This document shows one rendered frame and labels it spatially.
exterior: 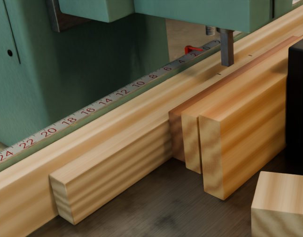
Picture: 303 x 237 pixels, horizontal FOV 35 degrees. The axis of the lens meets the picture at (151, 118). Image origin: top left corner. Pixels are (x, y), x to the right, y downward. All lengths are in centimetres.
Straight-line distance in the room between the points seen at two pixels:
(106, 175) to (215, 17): 16
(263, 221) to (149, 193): 11
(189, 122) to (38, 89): 22
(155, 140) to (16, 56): 21
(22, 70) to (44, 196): 22
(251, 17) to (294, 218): 17
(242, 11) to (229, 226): 17
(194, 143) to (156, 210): 6
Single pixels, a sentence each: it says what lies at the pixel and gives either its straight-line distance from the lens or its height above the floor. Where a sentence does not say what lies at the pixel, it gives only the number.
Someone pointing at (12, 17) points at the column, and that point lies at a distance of 54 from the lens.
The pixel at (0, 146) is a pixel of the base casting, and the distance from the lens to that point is 72.
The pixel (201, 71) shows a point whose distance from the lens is 47.
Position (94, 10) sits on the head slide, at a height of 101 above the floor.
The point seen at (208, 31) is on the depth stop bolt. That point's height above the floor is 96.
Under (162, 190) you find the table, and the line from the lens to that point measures 40.
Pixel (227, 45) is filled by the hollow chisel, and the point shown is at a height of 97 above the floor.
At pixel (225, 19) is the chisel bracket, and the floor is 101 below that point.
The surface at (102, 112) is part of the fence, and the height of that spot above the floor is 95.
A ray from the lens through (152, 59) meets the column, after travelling 67.
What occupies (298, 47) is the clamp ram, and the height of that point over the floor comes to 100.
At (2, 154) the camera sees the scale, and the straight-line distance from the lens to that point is 38.
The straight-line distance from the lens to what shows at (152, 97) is 43.
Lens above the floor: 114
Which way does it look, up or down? 29 degrees down
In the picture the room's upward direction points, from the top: 7 degrees counter-clockwise
